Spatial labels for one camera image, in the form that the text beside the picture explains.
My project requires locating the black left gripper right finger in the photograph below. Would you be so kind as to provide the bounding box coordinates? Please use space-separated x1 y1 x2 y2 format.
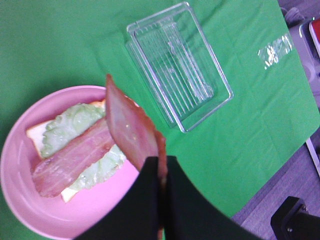
164 156 259 240

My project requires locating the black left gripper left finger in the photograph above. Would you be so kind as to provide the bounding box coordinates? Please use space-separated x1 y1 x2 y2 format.
76 156 159 240

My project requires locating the toy bacon strip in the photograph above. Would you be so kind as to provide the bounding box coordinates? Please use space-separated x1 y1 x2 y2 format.
31 118 115 198
105 74 168 240

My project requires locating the green toy lettuce leaf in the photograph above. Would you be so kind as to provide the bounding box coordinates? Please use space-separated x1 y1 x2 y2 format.
39 103 127 193

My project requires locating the toy bread slice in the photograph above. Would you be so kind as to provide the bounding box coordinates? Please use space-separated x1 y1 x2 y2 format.
25 98 141 204

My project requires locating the pink round plate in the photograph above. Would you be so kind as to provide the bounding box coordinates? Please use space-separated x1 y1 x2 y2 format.
0 85 138 240

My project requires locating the clear right plastic tray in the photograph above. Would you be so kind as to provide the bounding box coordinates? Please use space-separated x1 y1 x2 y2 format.
126 1 234 133

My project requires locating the clear tape piece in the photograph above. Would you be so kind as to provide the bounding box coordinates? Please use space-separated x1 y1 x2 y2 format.
257 32 294 70

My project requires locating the green tablecloth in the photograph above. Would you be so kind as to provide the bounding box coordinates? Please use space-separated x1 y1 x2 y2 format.
0 0 320 240

